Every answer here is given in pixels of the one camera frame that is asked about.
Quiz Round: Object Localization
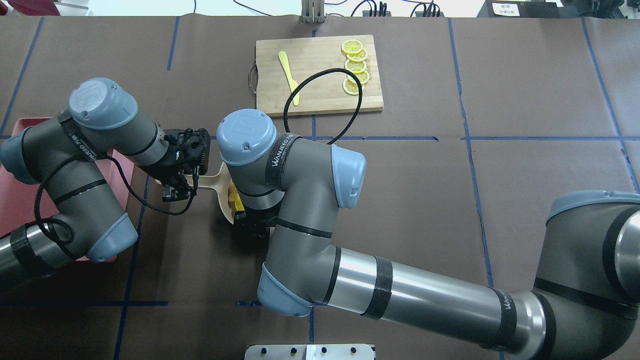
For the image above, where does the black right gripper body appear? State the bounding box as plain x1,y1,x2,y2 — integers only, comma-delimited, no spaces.
233,209,278,240

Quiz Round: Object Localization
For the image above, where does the yellow-green plastic knife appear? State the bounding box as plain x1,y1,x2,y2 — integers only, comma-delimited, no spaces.
278,50,298,95

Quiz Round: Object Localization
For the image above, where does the lemon slice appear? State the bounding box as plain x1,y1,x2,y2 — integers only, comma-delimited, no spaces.
345,48,369,63
340,39,364,55
346,70,371,86
342,77,361,96
343,59,368,75

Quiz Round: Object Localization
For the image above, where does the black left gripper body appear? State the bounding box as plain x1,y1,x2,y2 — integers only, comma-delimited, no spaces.
140,128,211,187

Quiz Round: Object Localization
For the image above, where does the yellow corn cob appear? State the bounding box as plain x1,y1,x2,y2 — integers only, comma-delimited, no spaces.
227,182,245,214

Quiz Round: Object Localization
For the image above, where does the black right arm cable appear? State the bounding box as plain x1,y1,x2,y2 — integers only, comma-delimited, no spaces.
283,68,363,145

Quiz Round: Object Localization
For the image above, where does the pink plastic bin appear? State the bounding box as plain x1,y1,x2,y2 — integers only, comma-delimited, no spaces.
1,125,138,268

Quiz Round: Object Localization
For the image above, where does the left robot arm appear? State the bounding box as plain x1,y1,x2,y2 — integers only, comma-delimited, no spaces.
0,77,211,293

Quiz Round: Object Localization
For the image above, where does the metal base plate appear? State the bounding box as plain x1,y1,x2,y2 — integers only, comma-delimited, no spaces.
244,343,377,360

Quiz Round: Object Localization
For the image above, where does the beige plastic dustpan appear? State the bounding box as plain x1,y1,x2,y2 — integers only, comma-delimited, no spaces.
198,162,234,224

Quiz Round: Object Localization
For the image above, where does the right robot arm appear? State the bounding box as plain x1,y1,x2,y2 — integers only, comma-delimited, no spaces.
215,108,639,360

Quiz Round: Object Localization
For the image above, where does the aluminium frame post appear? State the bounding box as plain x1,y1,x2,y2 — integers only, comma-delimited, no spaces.
301,0,326,24

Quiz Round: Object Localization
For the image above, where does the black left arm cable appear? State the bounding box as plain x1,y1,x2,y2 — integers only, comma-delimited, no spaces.
34,155,201,261

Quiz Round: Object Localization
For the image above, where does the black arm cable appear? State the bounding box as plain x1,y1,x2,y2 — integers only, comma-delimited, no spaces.
34,155,201,261
283,68,363,145

